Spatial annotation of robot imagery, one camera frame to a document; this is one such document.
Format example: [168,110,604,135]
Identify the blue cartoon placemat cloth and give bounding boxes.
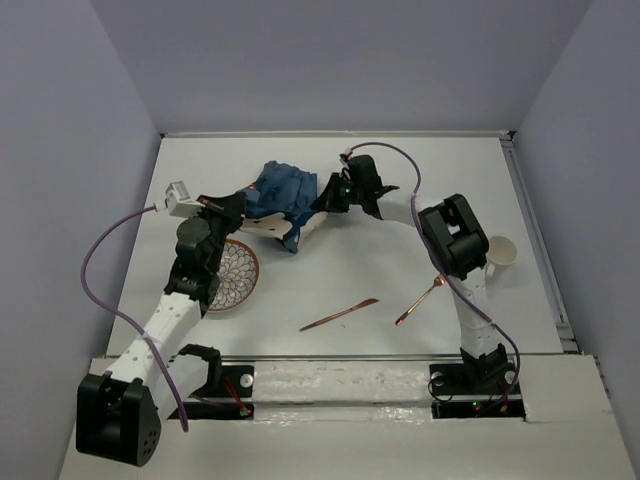
[241,161,328,254]

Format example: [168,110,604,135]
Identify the white ceramic mug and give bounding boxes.
[483,235,518,287]

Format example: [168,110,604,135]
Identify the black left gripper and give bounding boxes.
[188,191,245,273]

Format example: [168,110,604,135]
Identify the copper fork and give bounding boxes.
[394,275,446,326]

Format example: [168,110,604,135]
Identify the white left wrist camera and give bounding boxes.
[165,181,204,218]

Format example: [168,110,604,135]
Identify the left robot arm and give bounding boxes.
[75,183,246,467]

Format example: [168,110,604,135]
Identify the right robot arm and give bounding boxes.
[313,150,520,397]

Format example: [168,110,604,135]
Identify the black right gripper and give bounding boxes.
[311,171,364,212]

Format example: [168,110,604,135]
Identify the metal base rail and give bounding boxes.
[169,353,529,421]

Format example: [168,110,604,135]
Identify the floral ceramic plate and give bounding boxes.
[208,239,260,313]

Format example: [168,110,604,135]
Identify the copper knife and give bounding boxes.
[299,298,379,332]

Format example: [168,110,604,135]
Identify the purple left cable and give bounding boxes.
[81,204,190,434]

